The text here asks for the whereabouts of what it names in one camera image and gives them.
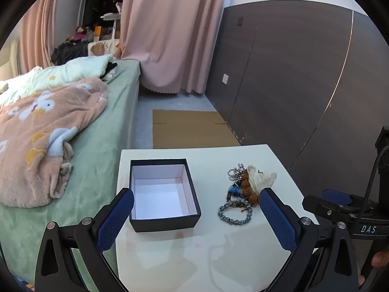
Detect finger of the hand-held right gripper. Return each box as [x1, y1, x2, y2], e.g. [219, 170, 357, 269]
[322, 189, 353, 204]
[302, 195, 365, 223]

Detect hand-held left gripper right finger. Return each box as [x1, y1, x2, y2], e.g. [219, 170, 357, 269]
[259, 188, 359, 292]

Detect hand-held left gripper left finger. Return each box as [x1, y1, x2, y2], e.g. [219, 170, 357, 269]
[35, 188, 135, 292]

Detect brown bead bracelet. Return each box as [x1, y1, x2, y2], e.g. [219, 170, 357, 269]
[240, 170, 260, 207]

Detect black jewelry box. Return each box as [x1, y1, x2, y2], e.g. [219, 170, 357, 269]
[129, 158, 202, 233]

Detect grey bead bracelet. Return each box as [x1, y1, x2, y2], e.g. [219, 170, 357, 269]
[218, 199, 253, 226]

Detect silver chain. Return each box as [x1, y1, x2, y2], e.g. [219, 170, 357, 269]
[227, 164, 245, 181]

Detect person's right hand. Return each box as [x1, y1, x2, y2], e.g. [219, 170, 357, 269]
[371, 250, 389, 269]

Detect small white table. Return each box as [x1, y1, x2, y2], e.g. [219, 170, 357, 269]
[116, 144, 323, 292]

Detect bed with green sheet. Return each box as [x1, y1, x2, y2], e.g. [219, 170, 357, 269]
[0, 59, 141, 283]

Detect peach duck-print blanket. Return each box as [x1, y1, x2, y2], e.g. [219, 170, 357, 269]
[0, 77, 109, 209]

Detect flat brown cardboard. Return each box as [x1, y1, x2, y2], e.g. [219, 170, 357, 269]
[152, 109, 241, 149]

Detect brown and cream cushion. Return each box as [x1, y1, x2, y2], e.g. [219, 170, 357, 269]
[88, 39, 120, 58]

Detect pile of black clothes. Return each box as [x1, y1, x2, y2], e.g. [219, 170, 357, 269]
[50, 41, 92, 66]

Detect cream headboard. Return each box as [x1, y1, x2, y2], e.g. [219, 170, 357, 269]
[0, 41, 20, 82]

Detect wide pink curtain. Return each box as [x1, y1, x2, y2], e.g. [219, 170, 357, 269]
[120, 0, 229, 94]

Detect white clothes rack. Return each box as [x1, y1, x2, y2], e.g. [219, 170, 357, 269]
[100, 11, 123, 41]

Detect narrow pink curtain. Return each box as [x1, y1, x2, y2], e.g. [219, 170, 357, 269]
[19, 0, 61, 75]

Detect hanging dark clothes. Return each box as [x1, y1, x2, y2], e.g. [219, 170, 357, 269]
[82, 0, 122, 28]

